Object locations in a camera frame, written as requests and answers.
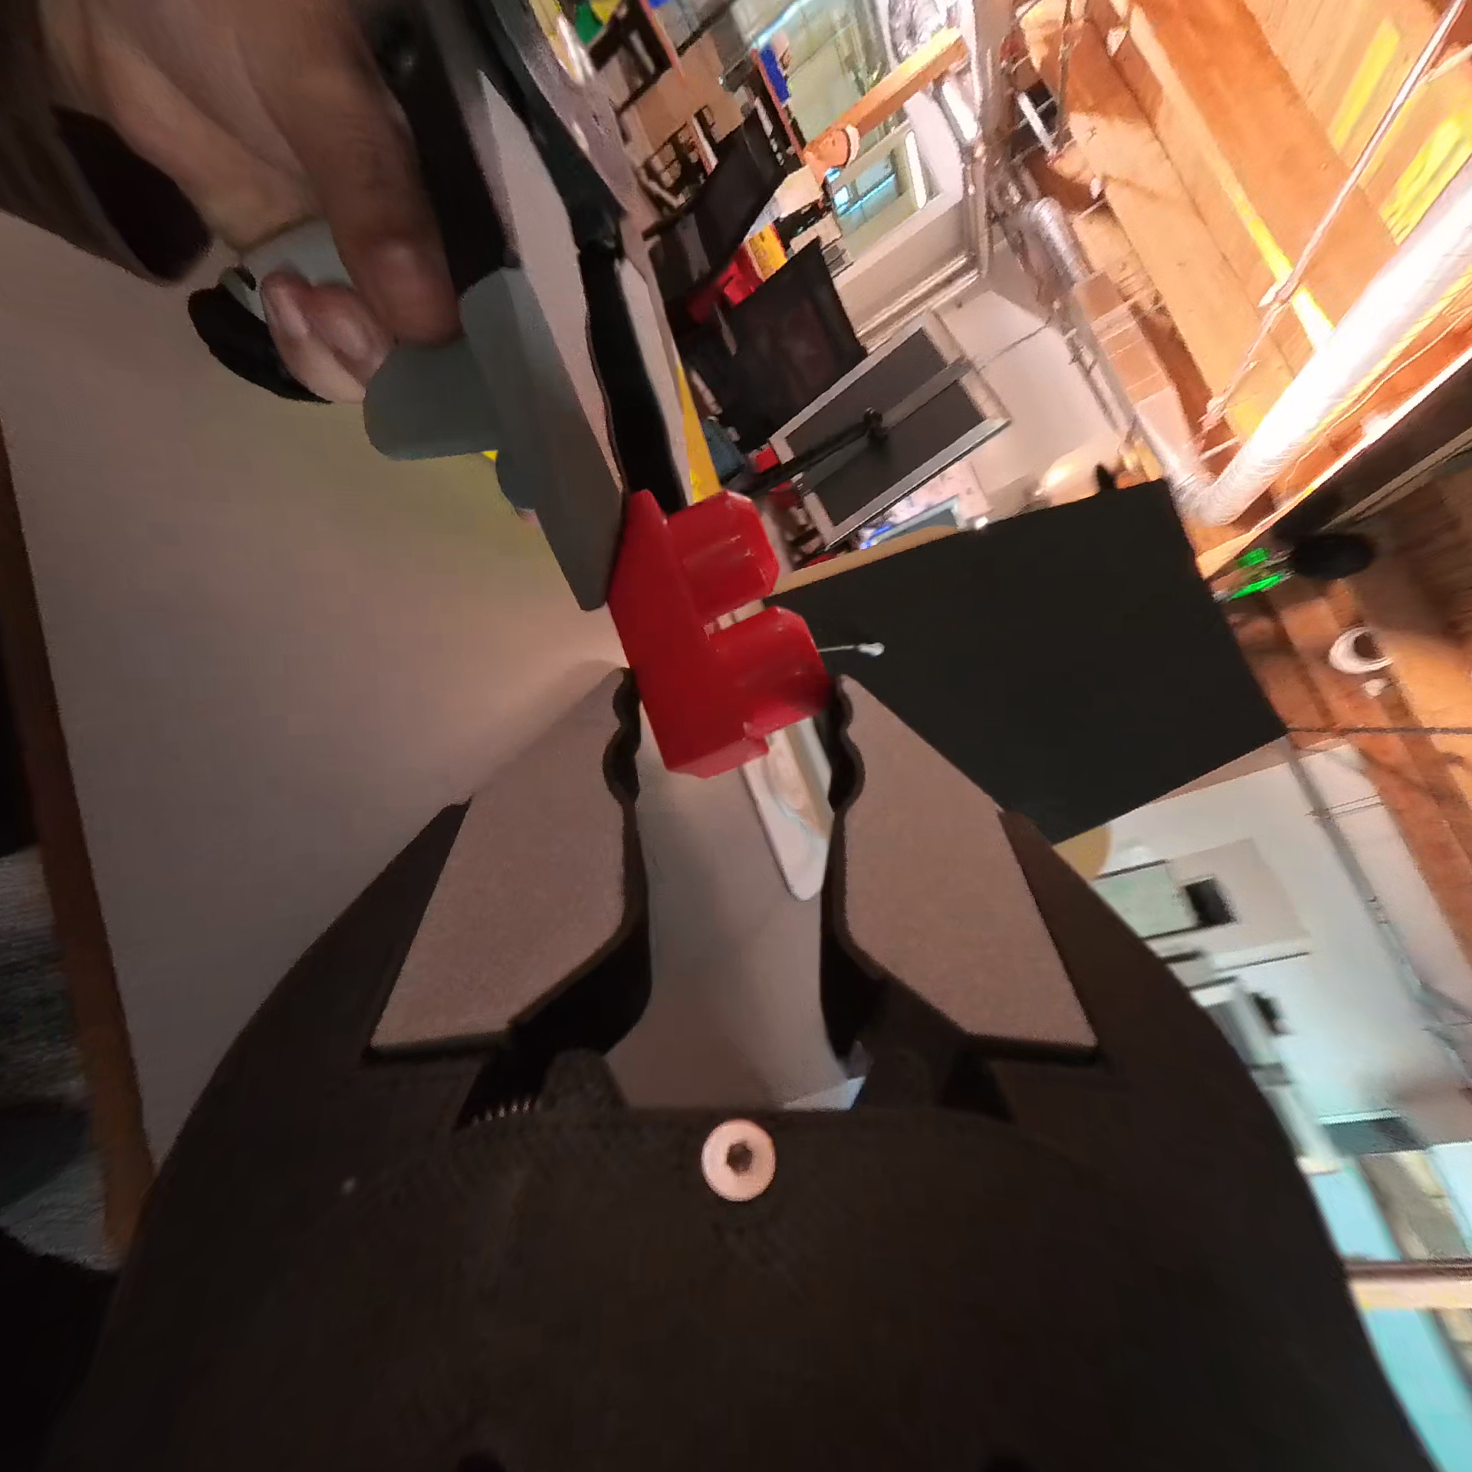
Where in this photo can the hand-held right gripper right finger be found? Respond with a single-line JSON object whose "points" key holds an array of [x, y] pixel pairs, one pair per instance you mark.
{"points": [[955, 908]]}

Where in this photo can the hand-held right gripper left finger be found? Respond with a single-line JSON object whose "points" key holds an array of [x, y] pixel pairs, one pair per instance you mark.
{"points": [[530, 897]]}

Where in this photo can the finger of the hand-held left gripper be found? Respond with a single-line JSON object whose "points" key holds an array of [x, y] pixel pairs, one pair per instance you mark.
{"points": [[645, 345], [553, 379]]}

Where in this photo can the red plastic bracket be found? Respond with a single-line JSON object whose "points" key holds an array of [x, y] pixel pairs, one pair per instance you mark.
{"points": [[691, 678]]}

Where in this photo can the person's left hand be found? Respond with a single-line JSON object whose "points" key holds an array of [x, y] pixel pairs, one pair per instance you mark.
{"points": [[265, 103]]}

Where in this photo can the black desktop monitor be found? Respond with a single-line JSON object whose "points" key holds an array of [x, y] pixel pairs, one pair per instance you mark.
{"points": [[1036, 667]]}

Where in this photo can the black round ceiling fixture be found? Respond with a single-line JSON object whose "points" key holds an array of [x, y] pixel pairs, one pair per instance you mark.
{"points": [[1335, 556]]}

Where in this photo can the large smooth silver duct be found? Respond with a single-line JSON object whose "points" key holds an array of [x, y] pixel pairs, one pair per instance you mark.
{"points": [[1358, 356]]}

